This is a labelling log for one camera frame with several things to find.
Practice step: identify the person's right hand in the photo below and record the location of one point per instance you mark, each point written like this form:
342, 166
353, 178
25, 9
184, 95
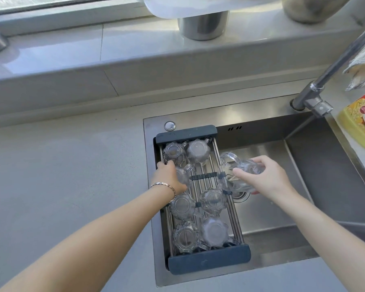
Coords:
270, 179

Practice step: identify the person's left hand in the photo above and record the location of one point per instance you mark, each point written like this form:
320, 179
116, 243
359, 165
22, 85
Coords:
167, 177

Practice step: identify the group of clear glasses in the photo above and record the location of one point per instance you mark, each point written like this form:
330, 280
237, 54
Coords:
182, 206

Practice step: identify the stainless steel sink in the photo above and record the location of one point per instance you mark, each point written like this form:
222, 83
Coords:
261, 145

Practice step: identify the dark grey metal drying rack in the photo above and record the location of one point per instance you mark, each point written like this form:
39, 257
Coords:
206, 263

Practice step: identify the person's right forearm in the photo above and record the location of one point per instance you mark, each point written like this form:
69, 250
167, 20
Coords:
337, 246

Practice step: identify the person's left forearm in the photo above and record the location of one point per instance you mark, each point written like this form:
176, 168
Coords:
94, 246

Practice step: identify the chrome faucet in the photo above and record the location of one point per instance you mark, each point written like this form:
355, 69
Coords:
310, 94

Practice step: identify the yellow dish soap bottle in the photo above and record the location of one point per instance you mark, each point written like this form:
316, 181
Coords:
356, 130

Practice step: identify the steel cylindrical container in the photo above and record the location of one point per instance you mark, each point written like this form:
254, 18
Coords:
202, 27

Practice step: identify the white tiled windowsill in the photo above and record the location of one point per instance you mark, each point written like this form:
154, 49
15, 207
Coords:
64, 57

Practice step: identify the white cutting board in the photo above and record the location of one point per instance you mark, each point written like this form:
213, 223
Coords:
200, 7

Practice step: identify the steel bowl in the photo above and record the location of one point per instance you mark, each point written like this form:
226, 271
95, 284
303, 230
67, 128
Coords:
313, 9

